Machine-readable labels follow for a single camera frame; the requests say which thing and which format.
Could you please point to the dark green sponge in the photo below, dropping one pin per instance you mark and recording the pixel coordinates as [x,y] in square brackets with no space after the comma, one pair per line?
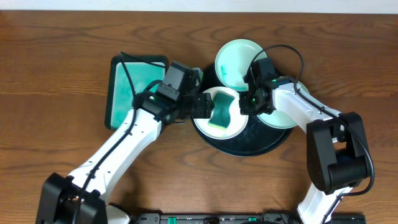
[221,117]

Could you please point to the white plate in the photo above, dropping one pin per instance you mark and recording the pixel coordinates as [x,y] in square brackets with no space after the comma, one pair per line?
[238,121]

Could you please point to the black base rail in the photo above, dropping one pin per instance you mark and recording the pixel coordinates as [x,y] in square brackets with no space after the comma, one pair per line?
[266,217]

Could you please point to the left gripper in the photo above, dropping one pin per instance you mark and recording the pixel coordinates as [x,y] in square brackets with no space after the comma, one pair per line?
[203,106]

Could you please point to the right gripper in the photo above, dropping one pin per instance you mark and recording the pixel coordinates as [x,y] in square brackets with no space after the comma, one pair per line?
[245,108]

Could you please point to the rectangular dark green tray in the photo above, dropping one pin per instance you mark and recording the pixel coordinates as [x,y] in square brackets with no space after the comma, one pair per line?
[138,71]

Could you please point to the mint green plate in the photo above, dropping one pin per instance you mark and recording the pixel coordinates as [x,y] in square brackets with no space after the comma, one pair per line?
[232,62]
[278,119]

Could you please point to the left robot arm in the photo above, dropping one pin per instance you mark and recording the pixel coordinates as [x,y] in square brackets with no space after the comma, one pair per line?
[83,196]

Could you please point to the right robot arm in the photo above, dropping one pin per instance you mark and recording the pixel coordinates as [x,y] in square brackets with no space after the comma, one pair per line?
[338,159]

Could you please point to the round black tray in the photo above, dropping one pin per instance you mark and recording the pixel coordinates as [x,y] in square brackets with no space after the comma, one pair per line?
[255,139]

